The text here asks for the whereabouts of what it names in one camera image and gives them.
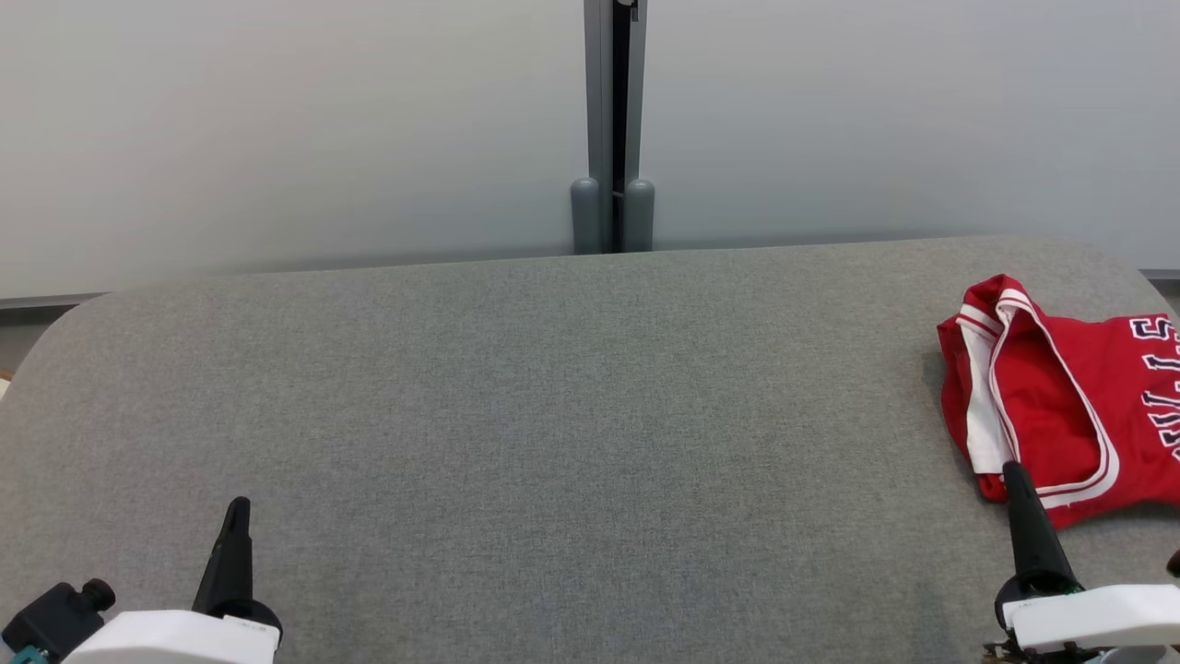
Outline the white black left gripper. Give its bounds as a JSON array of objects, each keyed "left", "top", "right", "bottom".
[{"left": 59, "top": 496, "right": 284, "bottom": 664}]

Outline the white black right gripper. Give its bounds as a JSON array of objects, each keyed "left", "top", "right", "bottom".
[{"left": 994, "top": 460, "right": 1180, "bottom": 656}]

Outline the red white jersey shirt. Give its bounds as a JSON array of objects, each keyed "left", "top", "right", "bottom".
[{"left": 937, "top": 274, "right": 1180, "bottom": 531}]

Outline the grey cylindrical partition foot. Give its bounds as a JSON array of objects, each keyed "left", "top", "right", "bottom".
[
  {"left": 623, "top": 178, "right": 656, "bottom": 254},
  {"left": 570, "top": 177, "right": 605, "bottom": 256}
]

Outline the grey partition base rail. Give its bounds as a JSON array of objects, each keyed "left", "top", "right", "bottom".
[{"left": 0, "top": 293, "right": 110, "bottom": 312}]

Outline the grey metal partition post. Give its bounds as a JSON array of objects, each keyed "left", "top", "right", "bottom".
[{"left": 584, "top": 0, "right": 648, "bottom": 255}]

